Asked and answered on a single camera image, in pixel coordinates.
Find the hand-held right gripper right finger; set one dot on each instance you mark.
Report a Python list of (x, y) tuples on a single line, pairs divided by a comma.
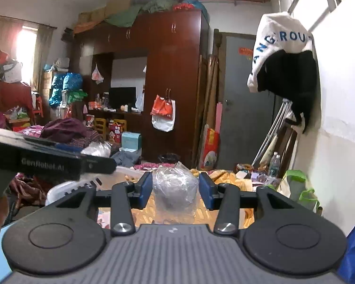
[(206, 190)]

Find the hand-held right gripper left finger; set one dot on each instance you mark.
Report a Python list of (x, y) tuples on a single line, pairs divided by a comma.
[(145, 190)]

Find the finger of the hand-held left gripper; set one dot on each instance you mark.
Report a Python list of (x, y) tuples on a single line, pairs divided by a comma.
[(32, 142), (97, 164)]

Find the clear bagged grey item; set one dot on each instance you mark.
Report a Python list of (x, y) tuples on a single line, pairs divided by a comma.
[(174, 189)]

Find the white plastic basket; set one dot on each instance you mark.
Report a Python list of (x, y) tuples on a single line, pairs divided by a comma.
[(65, 188)]

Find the pink floral bedding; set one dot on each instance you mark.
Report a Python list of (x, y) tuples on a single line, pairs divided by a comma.
[(31, 130)]

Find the crumpled clear plastic bag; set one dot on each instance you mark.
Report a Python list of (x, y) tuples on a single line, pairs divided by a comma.
[(96, 149)]

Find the orange patterned blanket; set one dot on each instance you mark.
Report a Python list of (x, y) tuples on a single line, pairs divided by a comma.
[(224, 177)]

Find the red plastic stool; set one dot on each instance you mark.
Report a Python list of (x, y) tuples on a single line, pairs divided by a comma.
[(38, 106)]

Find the yellow chair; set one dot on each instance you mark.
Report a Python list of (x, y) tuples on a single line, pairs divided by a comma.
[(100, 127)]

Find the red cartoon box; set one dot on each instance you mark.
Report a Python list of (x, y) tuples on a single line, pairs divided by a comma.
[(116, 131)]

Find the maroon clothes pile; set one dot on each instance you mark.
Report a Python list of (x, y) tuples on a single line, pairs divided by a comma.
[(68, 130)]

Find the light blue box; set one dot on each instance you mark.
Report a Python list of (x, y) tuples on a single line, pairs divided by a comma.
[(131, 141)]

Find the black waste basket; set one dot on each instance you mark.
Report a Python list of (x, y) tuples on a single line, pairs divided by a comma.
[(169, 157)]

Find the red gift bag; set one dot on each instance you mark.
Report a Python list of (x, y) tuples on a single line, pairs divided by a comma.
[(210, 148)]

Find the blue plastic sack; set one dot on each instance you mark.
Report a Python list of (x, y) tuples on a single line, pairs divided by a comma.
[(72, 81), (56, 90)]

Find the green plastic bag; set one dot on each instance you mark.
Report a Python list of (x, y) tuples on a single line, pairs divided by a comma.
[(77, 95)]

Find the black television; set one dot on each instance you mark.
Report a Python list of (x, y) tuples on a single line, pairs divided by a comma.
[(121, 97)]

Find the clear water bottle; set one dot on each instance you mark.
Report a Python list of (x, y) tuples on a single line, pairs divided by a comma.
[(273, 164)]

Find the pink board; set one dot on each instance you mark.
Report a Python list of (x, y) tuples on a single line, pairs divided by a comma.
[(218, 118)]

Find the white hanging plastic bag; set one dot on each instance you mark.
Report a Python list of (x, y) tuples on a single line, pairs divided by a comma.
[(140, 102)]

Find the orange white shopping bag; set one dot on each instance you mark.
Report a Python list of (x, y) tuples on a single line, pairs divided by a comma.
[(162, 115)]

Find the metal crutches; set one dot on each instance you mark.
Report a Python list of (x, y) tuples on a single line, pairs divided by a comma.
[(272, 133)]

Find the pink hanging plastic bag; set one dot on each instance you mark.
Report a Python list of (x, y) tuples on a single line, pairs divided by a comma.
[(97, 75)]

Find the green white tote bag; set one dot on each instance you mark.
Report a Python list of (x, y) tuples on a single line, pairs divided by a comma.
[(295, 186)]

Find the beige curtain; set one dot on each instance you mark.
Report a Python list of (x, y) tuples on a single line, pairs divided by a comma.
[(43, 53)]

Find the wooden planks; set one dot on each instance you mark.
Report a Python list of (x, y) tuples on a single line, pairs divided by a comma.
[(208, 100)]

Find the grey door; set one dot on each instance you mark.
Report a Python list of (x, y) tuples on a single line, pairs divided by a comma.
[(236, 94)]

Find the pink curtain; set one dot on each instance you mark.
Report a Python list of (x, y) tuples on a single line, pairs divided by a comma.
[(3, 35)]

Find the brown wooden wardrobe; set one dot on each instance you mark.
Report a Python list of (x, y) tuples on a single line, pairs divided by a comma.
[(174, 65)]

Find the red paper on door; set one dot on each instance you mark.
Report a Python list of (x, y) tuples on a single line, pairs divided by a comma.
[(245, 51)]

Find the green cloth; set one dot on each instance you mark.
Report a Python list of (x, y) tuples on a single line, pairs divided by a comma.
[(127, 16)]

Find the cardboard boxes on wardrobe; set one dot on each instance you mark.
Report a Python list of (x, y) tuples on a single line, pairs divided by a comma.
[(106, 10)]

